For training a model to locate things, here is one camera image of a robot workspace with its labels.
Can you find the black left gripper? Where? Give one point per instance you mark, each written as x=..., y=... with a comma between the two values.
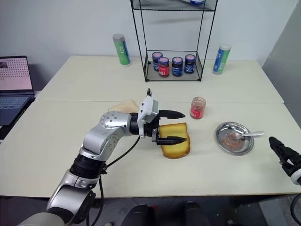
x=150, y=130

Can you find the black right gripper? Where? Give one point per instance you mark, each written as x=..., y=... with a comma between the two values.
x=291, y=160

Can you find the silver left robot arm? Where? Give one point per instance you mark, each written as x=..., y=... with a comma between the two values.
x=105, y=136

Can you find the toasted bread slice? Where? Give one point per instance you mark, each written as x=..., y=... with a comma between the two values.
x=176, y=148

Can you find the metal spoon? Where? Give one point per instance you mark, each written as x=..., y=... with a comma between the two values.
x=255, y=134

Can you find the open glass jam jar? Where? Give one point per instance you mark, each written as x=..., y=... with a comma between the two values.
x=198, y=109

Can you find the red jam bits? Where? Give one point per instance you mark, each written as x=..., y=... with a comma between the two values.
x=231, y=141

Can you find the red label jam jar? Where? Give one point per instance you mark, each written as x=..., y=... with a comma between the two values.
x=163, y=68

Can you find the blue label jam jar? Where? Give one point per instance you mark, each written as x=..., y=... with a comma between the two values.
x=177, y=67
x=156, y=60
x=190, y=64

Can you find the round metal plate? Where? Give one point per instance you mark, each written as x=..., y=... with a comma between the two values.
x=237, y=147

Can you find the green blue cylindrical canister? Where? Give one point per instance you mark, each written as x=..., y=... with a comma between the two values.
x=122, y=50
x=222, y=60

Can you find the blue white tin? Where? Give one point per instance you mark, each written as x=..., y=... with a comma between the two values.
x=197, y=2

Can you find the grey robot torso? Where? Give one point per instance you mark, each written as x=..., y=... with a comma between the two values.
x=40, y=220

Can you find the open dark laptop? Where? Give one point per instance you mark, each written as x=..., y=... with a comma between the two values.
x=14, y=77

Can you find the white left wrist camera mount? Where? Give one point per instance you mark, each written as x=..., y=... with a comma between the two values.
x=147, y=110

